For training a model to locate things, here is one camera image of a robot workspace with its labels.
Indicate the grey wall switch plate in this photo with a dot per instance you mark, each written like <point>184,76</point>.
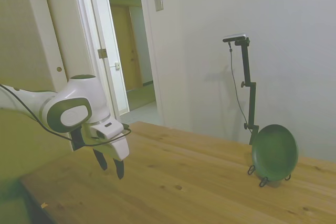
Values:
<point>158,1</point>

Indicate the black camera stand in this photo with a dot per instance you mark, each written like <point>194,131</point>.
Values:
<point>246,64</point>

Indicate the metal door hinge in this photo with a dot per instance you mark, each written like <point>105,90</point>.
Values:
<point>102,53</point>

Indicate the brown wooden door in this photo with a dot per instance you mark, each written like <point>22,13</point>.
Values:
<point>126,51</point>

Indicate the grey exterior camera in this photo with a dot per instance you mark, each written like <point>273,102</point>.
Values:
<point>235,37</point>

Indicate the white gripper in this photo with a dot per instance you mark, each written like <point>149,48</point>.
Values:
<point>118,148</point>

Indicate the white door frame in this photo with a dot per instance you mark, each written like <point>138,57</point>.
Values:
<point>149,51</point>

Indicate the dark green round plate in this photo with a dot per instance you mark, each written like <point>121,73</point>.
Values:
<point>275,153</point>

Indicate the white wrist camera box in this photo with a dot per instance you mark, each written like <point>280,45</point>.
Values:
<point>107,127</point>

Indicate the beige closet door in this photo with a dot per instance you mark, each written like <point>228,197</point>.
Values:
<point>26,24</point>

